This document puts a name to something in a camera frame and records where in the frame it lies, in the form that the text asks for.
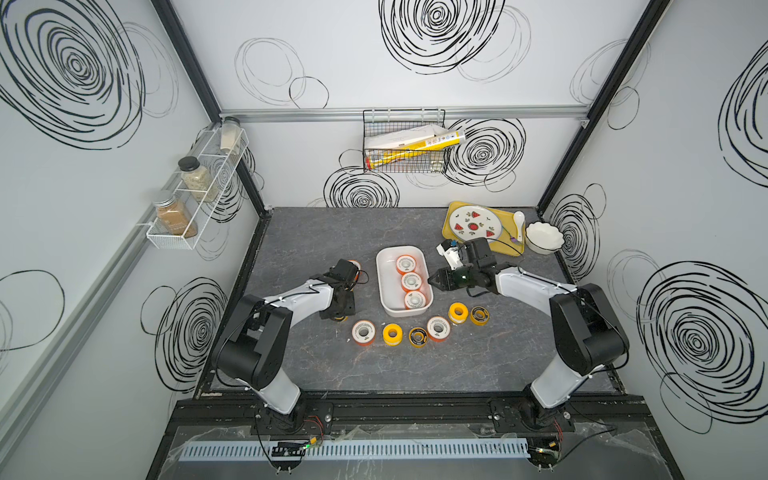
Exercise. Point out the white scalloped bowl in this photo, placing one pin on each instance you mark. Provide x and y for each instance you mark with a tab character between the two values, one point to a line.
543	238

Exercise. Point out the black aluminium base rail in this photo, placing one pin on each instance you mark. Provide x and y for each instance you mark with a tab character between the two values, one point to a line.
332	413

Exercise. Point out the white wire spice rack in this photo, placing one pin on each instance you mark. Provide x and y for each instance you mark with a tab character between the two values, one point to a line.
213	220

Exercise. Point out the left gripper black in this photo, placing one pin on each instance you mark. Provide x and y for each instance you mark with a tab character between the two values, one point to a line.
349	308

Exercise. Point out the white slotted cable duct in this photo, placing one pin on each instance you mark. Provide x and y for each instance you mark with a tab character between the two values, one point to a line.
404	449

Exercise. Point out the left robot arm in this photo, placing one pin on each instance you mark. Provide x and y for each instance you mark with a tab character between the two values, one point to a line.
252	349

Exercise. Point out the black wire wall basket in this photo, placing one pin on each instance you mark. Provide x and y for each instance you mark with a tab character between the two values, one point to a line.
377	121

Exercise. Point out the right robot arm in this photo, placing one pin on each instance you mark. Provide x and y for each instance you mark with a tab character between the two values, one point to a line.
587	334

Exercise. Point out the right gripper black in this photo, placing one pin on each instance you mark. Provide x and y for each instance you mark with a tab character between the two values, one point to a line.
444	277

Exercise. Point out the watermelon pattern plate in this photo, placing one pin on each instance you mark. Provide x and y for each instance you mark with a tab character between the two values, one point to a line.
471	222

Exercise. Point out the white spoon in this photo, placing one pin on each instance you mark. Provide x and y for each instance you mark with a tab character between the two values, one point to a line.
519	220

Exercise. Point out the white plastic storage box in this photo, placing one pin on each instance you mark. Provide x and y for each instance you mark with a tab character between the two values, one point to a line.
389	281

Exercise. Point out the orange sealing tape roll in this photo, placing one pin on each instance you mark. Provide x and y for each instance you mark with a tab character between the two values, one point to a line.
405	264
414	300
438	328
364	332
358	269
411	281

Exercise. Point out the spice jar brown contents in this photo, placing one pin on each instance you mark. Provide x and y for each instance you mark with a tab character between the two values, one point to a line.
173	214

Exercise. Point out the spice jar black lid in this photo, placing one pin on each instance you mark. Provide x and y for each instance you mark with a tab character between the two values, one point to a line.
197	179

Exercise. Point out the spice jar pale contents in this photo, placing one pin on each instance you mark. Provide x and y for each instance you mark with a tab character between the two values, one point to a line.
230	132

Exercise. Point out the yellow tray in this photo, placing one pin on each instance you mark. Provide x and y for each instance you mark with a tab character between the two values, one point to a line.
504	245

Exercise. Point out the yellow sealing tape roll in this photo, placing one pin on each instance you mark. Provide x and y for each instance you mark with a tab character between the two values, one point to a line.
392	334
458	313

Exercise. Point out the yellow white box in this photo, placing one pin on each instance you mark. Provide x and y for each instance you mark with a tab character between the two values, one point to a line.
419	149

